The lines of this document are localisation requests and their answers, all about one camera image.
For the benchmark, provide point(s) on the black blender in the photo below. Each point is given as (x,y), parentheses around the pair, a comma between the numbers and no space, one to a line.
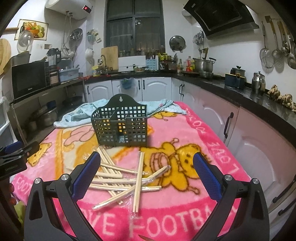
(53,58)

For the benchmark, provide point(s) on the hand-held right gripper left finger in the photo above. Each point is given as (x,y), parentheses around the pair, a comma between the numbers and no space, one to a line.
(87,176)

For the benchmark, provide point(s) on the pink printed blanket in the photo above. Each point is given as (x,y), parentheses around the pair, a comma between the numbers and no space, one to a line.
(185,162)

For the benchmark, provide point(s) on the black range hood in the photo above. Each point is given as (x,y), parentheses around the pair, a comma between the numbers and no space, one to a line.
(219,14)

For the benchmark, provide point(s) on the bowl with food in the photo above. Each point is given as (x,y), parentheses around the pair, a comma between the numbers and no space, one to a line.
(138,69)

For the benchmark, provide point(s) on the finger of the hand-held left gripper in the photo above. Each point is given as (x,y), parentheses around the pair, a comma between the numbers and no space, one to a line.
(30,149)
(12,146)

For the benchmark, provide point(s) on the blue knife block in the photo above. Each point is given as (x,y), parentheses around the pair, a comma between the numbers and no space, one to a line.
(151,64)

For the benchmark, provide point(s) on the white hanging jug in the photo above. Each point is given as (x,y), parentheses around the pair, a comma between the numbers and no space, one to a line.
(89,54)

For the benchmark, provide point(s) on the hanging steel bowl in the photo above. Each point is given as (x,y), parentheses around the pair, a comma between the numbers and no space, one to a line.
(76,34)

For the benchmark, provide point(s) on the steel kettle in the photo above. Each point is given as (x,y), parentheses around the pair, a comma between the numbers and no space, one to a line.
(257,82)

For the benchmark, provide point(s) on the steel slotted skimmer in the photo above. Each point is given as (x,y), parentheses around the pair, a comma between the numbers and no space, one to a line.
(277,56)

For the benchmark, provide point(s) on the black kitchen countertop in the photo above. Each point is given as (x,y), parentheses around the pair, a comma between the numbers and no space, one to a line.
(231,90)

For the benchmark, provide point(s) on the large steel stockpot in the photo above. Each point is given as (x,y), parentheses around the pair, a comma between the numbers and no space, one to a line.
(203,64)

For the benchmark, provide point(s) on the light blue printed cloth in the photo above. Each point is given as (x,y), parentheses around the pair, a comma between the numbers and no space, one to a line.
(76,113)

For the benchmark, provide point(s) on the round wooden board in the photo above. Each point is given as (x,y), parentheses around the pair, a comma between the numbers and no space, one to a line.
(4,55)

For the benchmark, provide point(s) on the dark blue casserole pot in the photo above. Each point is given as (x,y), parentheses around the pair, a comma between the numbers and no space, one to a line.
(234,81)

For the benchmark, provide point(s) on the small steel ladle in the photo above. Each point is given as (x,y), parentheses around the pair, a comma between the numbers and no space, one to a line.
(285,48)

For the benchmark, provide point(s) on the hanging small utensils cluster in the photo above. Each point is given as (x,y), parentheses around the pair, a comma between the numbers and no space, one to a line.
(198,38)

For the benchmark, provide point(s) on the steel faucet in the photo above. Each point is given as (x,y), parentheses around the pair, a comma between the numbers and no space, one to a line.
(103,62)

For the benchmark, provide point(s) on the pile of ginger roots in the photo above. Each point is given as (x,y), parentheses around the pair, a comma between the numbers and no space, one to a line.
(282,96)

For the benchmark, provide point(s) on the glass pot lid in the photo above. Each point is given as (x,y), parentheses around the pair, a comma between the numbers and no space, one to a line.
(25,41)

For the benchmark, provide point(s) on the black wok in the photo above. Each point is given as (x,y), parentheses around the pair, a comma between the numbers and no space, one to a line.
(74,99)

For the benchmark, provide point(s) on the fruit wall poster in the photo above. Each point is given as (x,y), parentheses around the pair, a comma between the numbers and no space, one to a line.
(31,29)

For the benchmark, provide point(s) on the steel pot on shelf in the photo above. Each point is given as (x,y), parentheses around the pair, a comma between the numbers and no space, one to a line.
(46,115)

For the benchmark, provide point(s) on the white base cabinets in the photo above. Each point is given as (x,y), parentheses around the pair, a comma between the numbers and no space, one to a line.
(254,139)

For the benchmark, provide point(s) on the blue plastic tub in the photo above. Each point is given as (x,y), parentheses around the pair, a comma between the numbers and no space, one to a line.
(68,74)

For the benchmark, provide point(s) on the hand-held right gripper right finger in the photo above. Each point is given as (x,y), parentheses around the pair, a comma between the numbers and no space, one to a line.
(205,176)

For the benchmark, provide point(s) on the white water heater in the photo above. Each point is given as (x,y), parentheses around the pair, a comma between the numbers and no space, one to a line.
(69,9)

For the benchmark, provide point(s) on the dark framed window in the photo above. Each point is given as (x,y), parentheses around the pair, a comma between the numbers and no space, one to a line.
(134,25)

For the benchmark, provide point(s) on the hanging steel pot lid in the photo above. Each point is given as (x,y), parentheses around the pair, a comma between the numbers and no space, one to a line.
(177,42)

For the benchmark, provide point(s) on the person's left hand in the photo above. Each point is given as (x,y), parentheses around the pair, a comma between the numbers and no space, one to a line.
(12,192)

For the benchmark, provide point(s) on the yellow dish soap bottle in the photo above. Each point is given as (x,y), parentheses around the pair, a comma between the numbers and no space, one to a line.
(95,70)

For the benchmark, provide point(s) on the metal shelf rack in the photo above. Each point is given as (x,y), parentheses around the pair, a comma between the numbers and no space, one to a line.
(67,83)

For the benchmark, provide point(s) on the black microwave oven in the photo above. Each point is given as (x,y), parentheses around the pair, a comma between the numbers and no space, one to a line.
(27,78)

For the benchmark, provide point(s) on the white countertop box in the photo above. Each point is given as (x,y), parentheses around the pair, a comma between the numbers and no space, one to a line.
(131,63)

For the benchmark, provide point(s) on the row of condiment bottles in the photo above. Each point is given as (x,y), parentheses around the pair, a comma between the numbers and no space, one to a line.
(185,64)

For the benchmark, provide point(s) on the wooden cutting board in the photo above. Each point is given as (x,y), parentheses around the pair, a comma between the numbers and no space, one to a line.
(109,58)

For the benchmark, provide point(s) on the pile of chopsticks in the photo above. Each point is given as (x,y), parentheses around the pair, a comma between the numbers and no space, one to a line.
(120,178)

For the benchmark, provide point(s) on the green plastic utensil holder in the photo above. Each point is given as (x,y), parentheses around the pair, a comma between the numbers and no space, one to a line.
(120,125)

